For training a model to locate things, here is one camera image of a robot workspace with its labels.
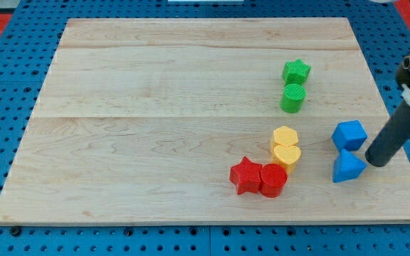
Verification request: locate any blue cube block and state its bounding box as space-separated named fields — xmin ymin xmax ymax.
xmin=331 ymin=120 xmax=368 ymax=151

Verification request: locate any yellow hexagon block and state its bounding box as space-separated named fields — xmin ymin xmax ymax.
xmin=270 ymin=126 xmax=299 ymax=151

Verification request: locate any red star block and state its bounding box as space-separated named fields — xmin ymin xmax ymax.
xmin=229 ymin=156 xmax=263 ymax=195

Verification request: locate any wooden board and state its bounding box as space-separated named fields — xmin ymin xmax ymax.
xmin=0 ymin=18 xmax=410 ymax=226

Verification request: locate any red cylinder block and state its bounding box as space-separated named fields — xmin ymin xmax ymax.
xmin=259 ymin=164 xmax=288 ymax=198

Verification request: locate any yellow heart block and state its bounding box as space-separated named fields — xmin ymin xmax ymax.
xmin=272 ymin=145 xmax=302 ymax=175

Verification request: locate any green cylinder block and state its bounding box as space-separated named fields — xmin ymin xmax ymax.
xmin=280 ymin=84 xmax=307 ymax=113

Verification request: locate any green star block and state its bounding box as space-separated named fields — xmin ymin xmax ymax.
xmin=281 ymin=59 xmax=311 ymax=85

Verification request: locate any blue triangle block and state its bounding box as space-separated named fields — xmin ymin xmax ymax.
xmin=332 ymin=149 xmax=367 ymax=183

